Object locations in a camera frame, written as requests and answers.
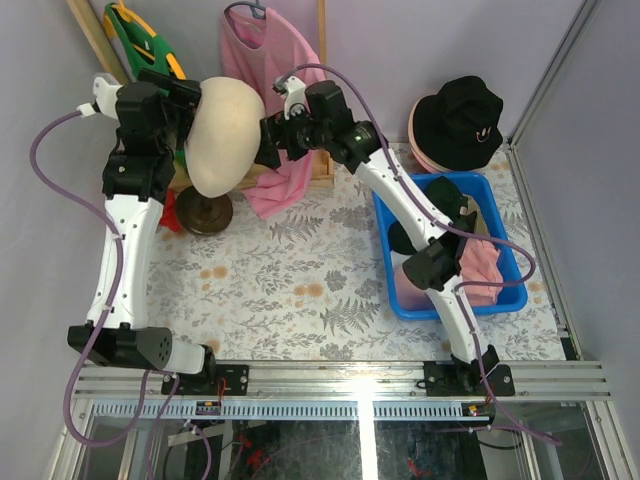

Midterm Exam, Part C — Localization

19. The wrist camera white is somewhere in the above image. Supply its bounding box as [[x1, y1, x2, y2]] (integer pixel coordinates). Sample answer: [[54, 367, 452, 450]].
[[273, 75, 306, 120], [76, 73, 123, 120]]

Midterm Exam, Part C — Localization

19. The wooden clothes rack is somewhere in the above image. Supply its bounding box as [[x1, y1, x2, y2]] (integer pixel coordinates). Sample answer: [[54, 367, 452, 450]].
[[66, 0, 334, 188]]

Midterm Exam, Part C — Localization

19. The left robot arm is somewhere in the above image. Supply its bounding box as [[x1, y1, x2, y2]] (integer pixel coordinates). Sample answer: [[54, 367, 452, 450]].
[[67, 69, 219, 395]]

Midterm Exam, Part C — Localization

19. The beige bucket hat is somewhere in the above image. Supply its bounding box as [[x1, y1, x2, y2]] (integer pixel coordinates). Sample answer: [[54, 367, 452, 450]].
[[408, 100, 451, 173]]

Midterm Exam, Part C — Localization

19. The yellow hanger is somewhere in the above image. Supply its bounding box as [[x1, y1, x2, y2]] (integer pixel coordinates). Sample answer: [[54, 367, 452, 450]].
[[103, 2, 187, 84]]

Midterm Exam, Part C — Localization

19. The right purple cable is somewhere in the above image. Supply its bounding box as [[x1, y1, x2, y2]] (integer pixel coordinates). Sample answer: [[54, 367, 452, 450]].
[[273, 64, 564, 446]]

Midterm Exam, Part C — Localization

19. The dark mannequin base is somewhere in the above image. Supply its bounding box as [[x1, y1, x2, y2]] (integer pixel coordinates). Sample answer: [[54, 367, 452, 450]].
[[175, 186, 233, 237]]

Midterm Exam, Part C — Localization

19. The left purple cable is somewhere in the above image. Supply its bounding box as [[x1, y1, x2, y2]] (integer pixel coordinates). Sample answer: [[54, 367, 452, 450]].
[[29, 110, 211, 480]]

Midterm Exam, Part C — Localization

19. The red cloth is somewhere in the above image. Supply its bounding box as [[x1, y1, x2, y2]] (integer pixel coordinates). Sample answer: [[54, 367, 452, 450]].
[[159, 190, 182, 233]]

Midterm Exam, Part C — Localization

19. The black hat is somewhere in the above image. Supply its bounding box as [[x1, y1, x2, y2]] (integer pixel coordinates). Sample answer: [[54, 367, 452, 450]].
[[414, 75, 503, 172]]

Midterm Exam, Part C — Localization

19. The cream foam mannequin head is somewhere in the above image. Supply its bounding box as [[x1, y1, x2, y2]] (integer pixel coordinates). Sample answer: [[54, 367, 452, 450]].
[[184, 77, 265, 198]]

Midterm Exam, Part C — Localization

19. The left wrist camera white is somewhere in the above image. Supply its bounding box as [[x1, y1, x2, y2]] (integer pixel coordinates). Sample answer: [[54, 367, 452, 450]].
[[76, 73, 123, 120]]

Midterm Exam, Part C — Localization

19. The pink t-shirt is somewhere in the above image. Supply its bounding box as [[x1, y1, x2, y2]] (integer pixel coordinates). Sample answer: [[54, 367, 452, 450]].
[[220, 8, 319, 220]]

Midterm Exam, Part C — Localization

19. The pink bucket hat strawberry logo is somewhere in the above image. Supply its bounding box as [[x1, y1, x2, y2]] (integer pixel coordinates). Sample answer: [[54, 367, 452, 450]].
[[411, 147, 442, 173]]

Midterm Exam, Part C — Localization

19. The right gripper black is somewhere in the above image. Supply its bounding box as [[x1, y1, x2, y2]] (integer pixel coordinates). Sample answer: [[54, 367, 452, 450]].
[[249, 101, 328, 171]]

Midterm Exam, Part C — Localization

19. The pink baseball cap in bin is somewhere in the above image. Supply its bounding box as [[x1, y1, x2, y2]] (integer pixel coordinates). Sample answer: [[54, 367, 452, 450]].
[[394, 266, 434, 311]]

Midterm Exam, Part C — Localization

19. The floral table mat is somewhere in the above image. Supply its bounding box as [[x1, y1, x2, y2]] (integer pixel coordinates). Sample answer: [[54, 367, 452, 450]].
[[107, 141, 569, 362]]

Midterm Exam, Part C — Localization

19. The blue plastic bin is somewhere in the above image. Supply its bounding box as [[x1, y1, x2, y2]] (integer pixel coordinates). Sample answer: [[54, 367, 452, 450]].
[[373, 172, 528, 321]]

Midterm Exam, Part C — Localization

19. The dark green cap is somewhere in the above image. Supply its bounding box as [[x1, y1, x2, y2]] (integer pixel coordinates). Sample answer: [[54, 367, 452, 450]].
[[388, 176, 481, 255]]

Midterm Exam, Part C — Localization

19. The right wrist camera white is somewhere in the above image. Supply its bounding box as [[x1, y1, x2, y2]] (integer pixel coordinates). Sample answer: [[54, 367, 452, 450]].
[[273, 75, 306, 120]]

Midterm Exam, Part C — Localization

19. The pink cloth in bin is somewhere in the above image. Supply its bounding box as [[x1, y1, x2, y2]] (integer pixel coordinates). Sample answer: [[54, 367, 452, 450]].
[[460, 239, 503, 307]]

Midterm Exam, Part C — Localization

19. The aluminium rail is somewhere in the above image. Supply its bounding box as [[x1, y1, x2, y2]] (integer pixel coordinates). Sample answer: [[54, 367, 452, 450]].
[[75, 361, 611, 421]]

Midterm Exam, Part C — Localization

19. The purple cable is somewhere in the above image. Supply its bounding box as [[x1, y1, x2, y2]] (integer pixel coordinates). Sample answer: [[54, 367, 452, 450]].
[[273, 64, 564, 446], [29, 110, 211, 480]]

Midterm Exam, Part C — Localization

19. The green tank top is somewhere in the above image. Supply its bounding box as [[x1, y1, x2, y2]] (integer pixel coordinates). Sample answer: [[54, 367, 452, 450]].
[[103, 2, 189, 166]]

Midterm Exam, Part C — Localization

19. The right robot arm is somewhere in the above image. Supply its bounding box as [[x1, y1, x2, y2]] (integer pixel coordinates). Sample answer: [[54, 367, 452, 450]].
[[256, 75, 512, 396]]

